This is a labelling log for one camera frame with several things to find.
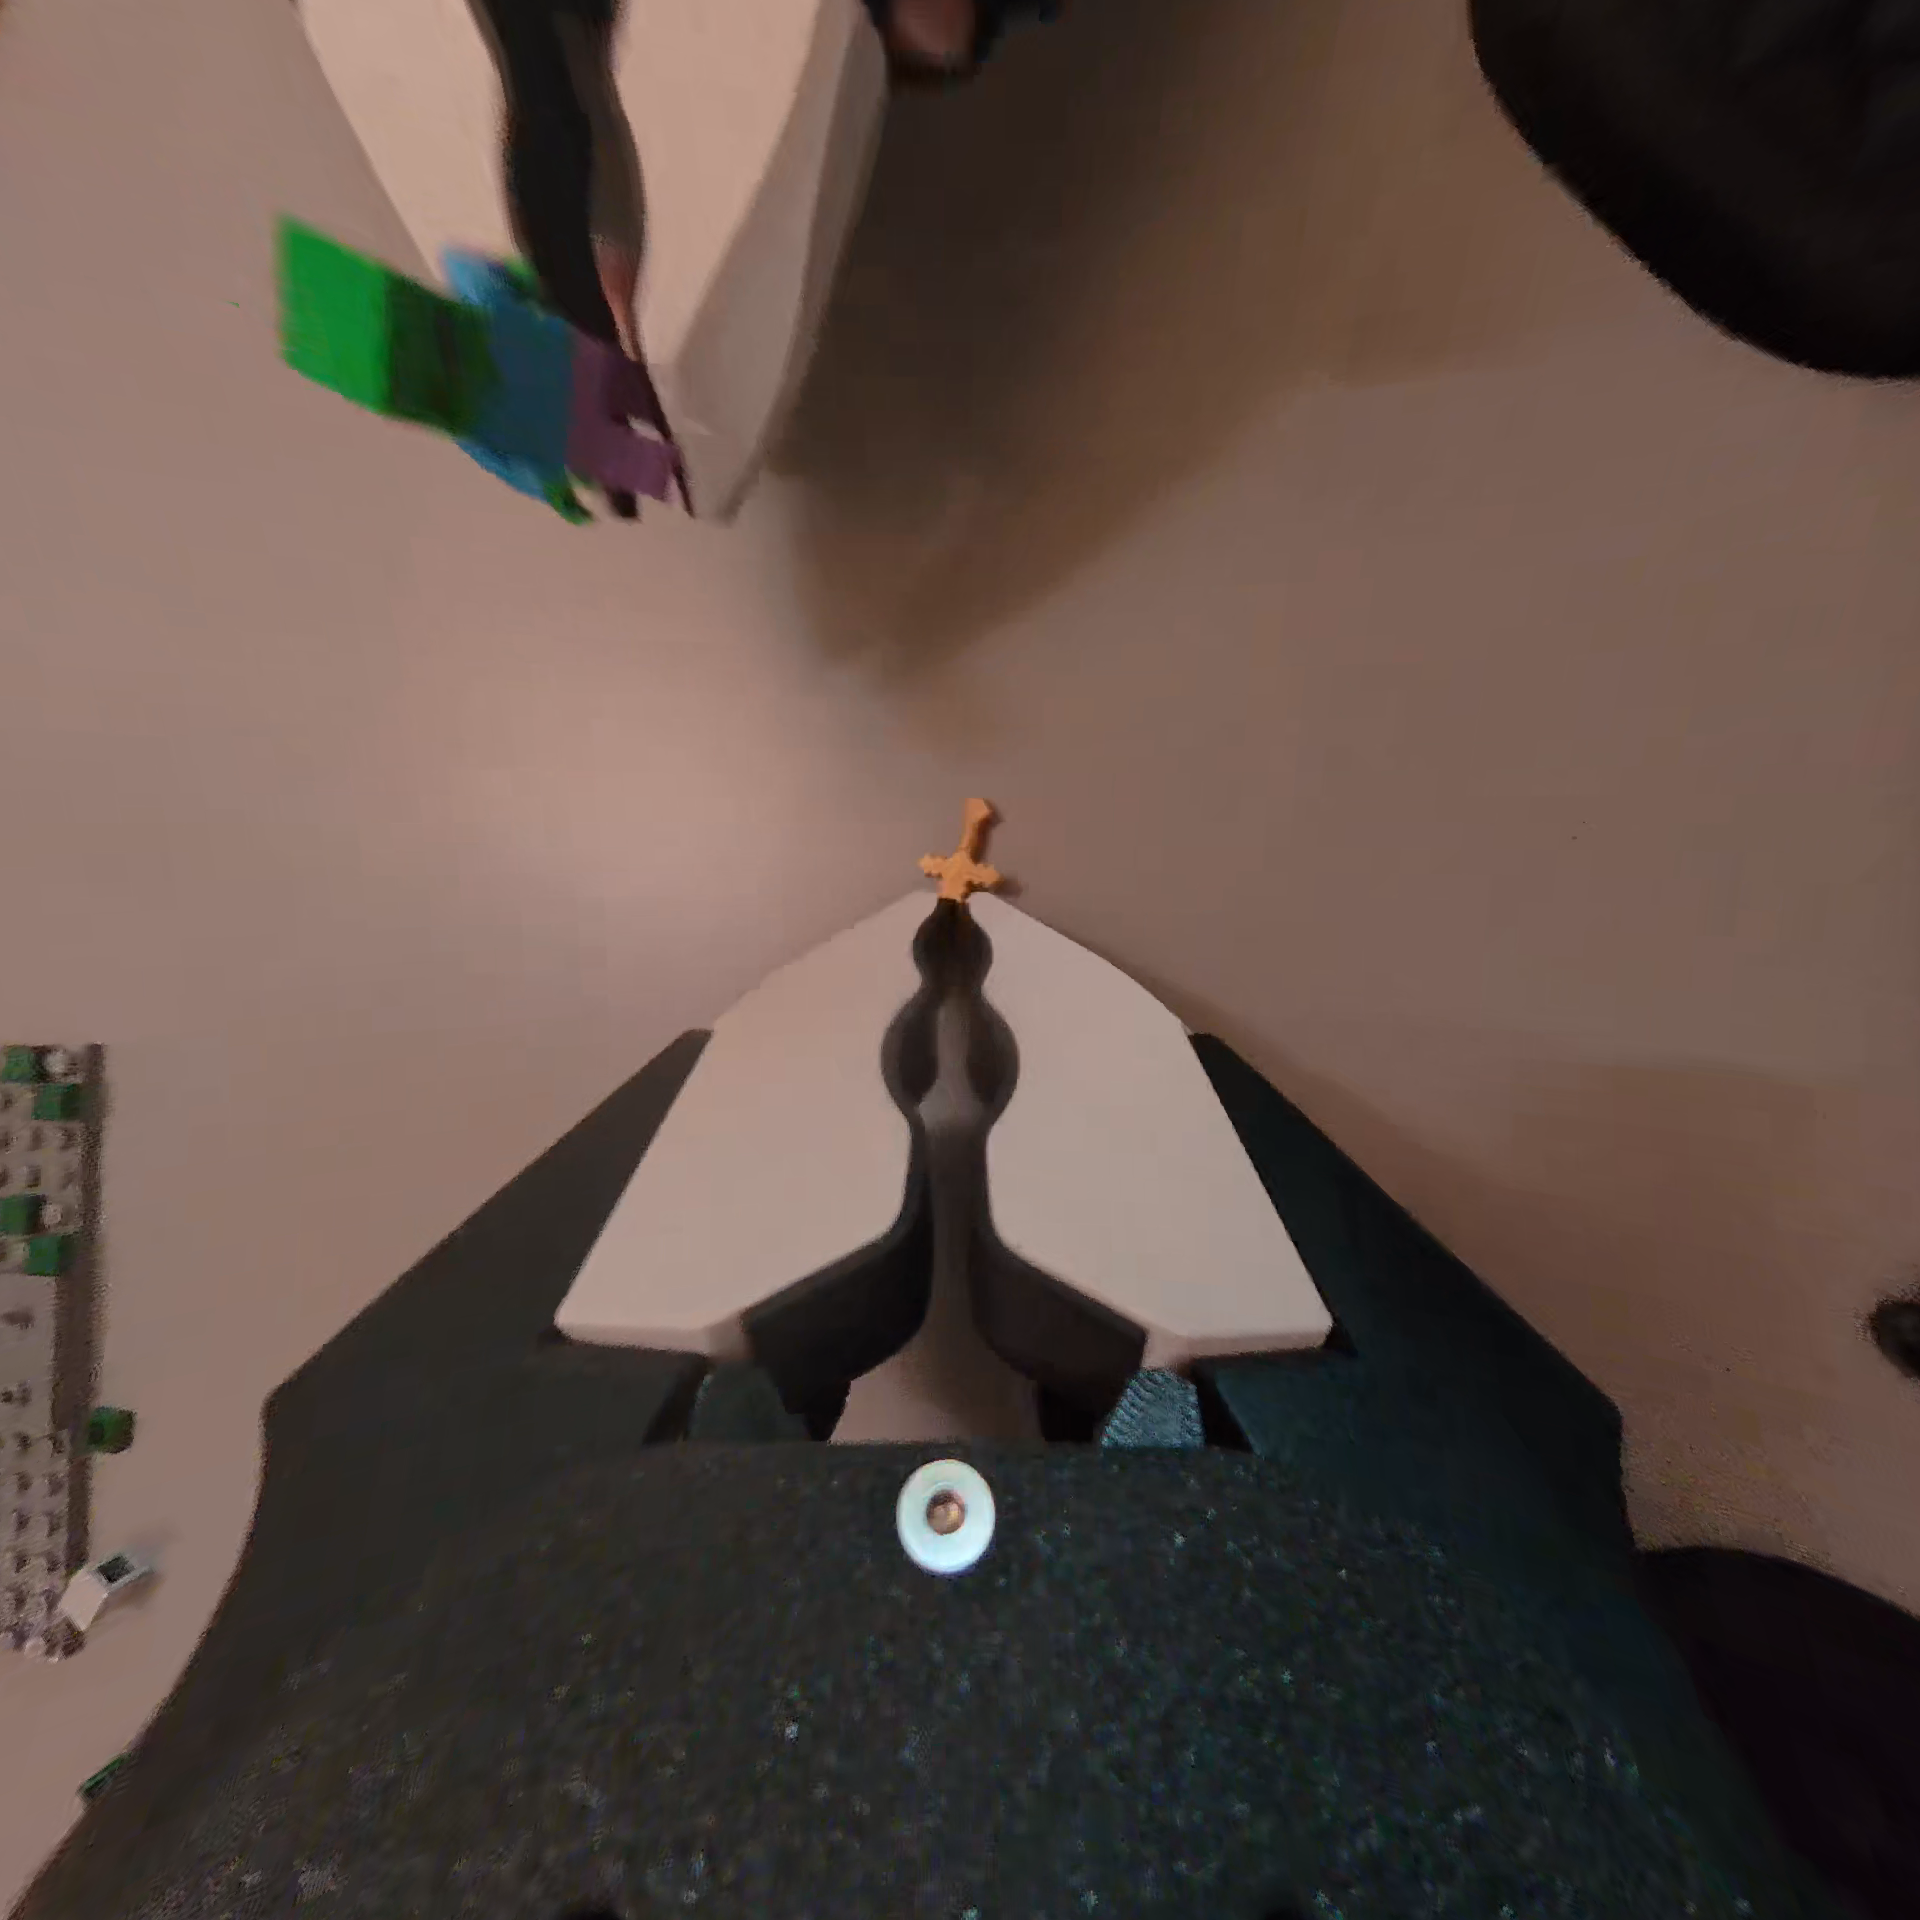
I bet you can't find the person's right hand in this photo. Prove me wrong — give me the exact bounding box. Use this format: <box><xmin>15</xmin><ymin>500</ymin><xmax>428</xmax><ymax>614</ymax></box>
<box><xmin>863</xmin><ymin>0</ymin><xmax>987</xmax><ymax>83</ymax></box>

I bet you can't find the gold toy sword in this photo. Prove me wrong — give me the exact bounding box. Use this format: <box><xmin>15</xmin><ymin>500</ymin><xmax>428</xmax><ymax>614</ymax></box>
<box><xmin>917</xmin><ymin>795</ymin><xmax>1006</xmax><ymax>908</ymax></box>

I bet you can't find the green headed toy minifigure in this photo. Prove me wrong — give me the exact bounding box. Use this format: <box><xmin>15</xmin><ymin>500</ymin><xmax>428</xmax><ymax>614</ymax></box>
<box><xmin>276</xmin><ymin>214</ymin><xmax>695</xmax><ymax>529</ymax></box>

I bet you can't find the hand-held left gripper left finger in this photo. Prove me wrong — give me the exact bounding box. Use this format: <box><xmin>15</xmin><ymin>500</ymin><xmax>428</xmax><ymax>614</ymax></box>
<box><xmin>556</xmin><ymin>889</ymin><xmax>944</xmax><ymax>1442</ymax></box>

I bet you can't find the small white grey brick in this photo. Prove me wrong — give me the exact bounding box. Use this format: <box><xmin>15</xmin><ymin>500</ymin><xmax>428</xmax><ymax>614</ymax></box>
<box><xmin>56</xmin><ymin>1553</ymin><xmax>157</xmax><ymax>1633</ymax></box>

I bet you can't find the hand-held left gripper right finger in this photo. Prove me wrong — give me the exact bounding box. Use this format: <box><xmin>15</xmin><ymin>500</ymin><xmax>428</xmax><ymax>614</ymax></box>
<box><xmin>958</xmin><ymin>895</ymin><xmax>1334</xmax><ymax>1438</ymax></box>

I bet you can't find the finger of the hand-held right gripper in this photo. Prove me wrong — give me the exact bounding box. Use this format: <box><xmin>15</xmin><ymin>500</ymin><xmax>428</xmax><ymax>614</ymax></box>
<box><xmin>599</xmin><ymin>0</ymin><xmax>892</xmax><ymax>523</ymax></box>
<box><xmin>297</xmin><ymin>0</ymin><xmax>576</xmax><ymax>304</ymax></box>

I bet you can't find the grey brick building model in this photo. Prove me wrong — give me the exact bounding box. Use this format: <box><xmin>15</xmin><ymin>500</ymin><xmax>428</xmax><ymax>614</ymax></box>
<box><xmin>0</xmin><ymin>1042</ymin><xmax>110</xmax><ymax>1663</ymax></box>

